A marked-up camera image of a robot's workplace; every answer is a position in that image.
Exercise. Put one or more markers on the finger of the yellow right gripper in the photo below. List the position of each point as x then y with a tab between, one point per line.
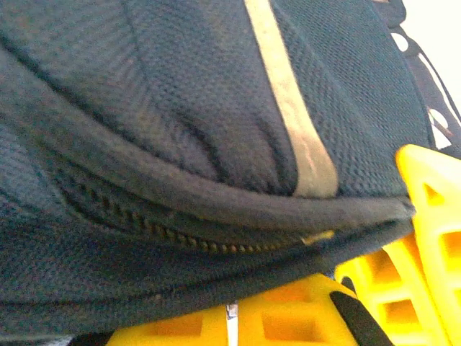
399	288
436	216

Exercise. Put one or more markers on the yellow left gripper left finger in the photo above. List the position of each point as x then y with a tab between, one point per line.
173	331

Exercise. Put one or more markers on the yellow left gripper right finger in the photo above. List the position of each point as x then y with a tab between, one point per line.
288	317

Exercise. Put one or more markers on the navy blue backpack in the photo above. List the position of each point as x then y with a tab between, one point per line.
144	108

